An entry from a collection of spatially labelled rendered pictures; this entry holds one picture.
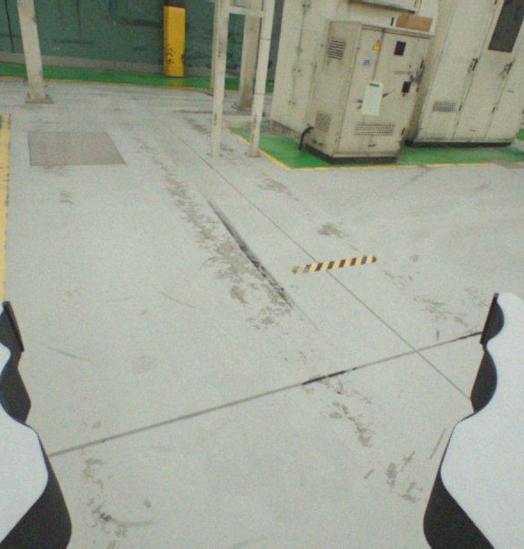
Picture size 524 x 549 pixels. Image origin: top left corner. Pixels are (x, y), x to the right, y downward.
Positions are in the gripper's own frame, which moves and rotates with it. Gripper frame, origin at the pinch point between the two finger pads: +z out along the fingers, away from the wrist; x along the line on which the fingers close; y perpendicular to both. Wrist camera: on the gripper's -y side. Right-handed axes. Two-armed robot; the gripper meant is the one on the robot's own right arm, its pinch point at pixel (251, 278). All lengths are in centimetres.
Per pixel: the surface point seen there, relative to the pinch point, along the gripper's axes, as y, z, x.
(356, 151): 106, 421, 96
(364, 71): 32, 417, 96
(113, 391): 100, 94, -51
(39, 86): 52, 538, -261
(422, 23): -5, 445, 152
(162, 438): 103, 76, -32
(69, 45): 22, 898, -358
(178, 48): 31, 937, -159
